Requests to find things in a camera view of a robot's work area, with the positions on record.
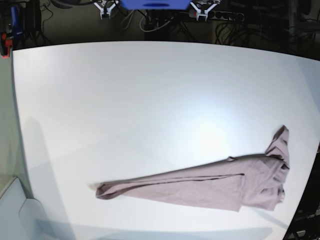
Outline mauve t-shirt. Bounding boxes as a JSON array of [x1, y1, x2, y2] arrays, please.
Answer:
[[95, 125, 290, 212]]

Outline blue box overhead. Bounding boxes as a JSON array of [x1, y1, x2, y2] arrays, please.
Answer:
[[121, 0, 191, 10]]

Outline black power strip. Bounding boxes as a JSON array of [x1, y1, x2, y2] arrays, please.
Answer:
[[188, 9, 245, 23]]

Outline red and blue clamp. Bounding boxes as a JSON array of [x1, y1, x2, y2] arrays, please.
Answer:
[[0, 6, 19, 58]]

